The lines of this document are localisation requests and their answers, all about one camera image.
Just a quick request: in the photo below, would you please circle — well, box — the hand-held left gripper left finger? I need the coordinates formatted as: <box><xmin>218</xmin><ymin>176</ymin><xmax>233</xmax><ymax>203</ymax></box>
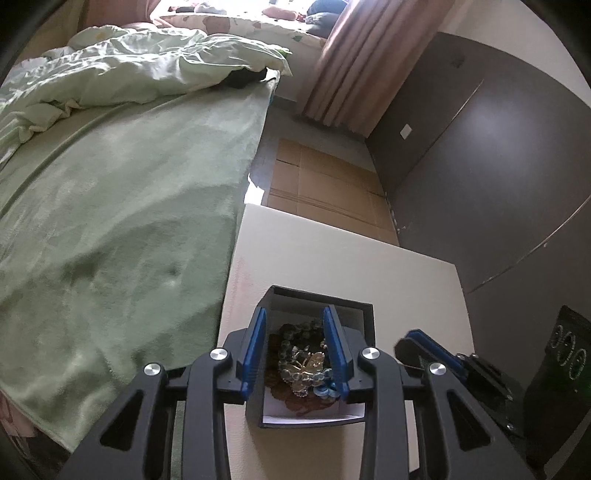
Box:
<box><xmin>58</xmin><ymin>307</ymin><xmax>269</xmax><ymax>480</ymax></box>

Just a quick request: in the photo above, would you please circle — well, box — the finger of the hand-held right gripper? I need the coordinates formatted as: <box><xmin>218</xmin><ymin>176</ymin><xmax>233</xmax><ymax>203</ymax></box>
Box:
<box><xmin>393</xmin><ymin>337</ymin><xmax>428</xmax><ymax>373</ymax></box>
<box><xmin>404</xmin><ymin>328</ymin><xmax>472</xmax><ymax>371</ymax></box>

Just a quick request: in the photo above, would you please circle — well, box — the gold pendant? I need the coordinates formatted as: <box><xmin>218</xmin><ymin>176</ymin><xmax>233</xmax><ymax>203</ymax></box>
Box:
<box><xmin>300</xmin><ymin>352</ymin><xmax>330</xmax><ymax>373</ymax></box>

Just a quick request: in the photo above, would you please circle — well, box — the flat cardboard sheet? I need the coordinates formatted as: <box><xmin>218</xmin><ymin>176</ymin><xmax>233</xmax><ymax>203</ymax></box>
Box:
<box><xmin>264</xmin><ymin>137</ymin><xmax>401</xmax><ymax>246</ymax></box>

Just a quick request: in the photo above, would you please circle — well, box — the light green duvet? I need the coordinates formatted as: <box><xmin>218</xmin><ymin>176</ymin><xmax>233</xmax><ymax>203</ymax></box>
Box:
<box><xmin>0</xmin><ymin>25</ymin><xmax>294</xmax><ymax>163</ymax></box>

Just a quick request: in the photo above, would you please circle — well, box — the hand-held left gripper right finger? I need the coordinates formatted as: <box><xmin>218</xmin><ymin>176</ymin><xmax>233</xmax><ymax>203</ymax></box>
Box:
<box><xmin>322</xmin><ymin>304</ymin><xmax>537</xmax><ymax>480</ymax></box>

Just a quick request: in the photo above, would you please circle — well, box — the floral pillow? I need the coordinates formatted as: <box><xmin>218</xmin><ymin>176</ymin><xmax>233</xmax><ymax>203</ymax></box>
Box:
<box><xmin>151</xmin><ymin>0</ymin><xmax>334</xmax><ymax>48</ymax></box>

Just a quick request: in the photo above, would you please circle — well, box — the green blanket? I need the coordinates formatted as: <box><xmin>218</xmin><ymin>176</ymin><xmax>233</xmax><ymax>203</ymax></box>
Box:
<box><xmin>0</xmin><ymin>69</ymin><xmax>283</xmax><ymax>454</ymax></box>

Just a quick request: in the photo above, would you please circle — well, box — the brown rudraksha bead bracelet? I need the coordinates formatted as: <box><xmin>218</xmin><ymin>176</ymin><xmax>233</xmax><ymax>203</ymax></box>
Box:
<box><xmin>268</xmin><ymin>331</ymin><xmax>343</xmax><ymax>415</ymax></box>

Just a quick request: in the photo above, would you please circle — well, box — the pink curtain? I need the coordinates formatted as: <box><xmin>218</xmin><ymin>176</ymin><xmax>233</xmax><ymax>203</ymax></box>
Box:
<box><xmin>295</xmin><ymin>0</ymin><xmax>452</xmax><ymax>140</ymax></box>

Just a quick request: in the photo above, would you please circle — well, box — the dark blue cushion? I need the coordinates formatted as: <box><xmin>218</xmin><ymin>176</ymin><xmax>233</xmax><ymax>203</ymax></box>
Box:
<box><xmin>306</xmin><ymin>0</ymin><xmax>352</xmax><ymax>25</ymax></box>

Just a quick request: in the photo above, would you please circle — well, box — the bed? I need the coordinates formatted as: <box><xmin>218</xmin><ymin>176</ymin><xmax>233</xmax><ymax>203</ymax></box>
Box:
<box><xmin>0</xmin><ymin>390</ymin><xmax>40</xmax><ymax>446</ymax></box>

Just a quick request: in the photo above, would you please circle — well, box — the black jewelry box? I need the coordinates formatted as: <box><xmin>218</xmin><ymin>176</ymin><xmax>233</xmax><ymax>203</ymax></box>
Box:
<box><xmin>246</xmin><ymin>284</ymin><xmax>376</xmax><ymax>431</ymax></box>

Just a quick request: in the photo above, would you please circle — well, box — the dark blue bead bracelet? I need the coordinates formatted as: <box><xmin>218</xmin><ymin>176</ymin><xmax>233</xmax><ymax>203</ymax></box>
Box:
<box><xmin>312</xmin><ymin>369</ymin><xmax>342</xmax><ymax>400</ymax></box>

